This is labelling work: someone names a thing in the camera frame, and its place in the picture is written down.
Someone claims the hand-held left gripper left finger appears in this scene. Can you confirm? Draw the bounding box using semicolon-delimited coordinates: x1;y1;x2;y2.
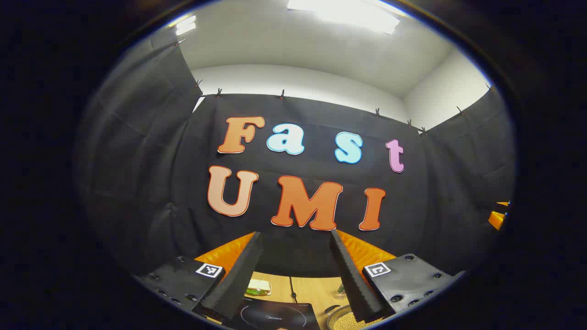
133;231;264;321

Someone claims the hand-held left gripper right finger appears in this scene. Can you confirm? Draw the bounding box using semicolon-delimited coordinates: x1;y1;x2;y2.
329;229;466;324

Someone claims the steel pot with black handle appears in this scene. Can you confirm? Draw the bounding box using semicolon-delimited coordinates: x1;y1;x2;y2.
327;303;382;330

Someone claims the black induction cooktop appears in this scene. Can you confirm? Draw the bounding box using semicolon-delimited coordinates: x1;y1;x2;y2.
225;300;321;330

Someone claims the sandwich with lettuce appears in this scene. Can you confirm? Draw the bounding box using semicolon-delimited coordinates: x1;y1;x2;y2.
245;280;272;297

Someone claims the pile of soybeans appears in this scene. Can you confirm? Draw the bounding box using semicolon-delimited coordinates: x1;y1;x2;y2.
333;314;379;330

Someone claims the row of backdrop clips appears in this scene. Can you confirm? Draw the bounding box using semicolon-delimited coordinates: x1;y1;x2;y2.
173;39;495;136

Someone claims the large ceiling light panel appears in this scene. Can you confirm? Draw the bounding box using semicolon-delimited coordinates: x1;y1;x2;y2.
287;0;400;35

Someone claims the small ceiling light panel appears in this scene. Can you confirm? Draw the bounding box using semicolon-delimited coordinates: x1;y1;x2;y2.
175;15;197;37

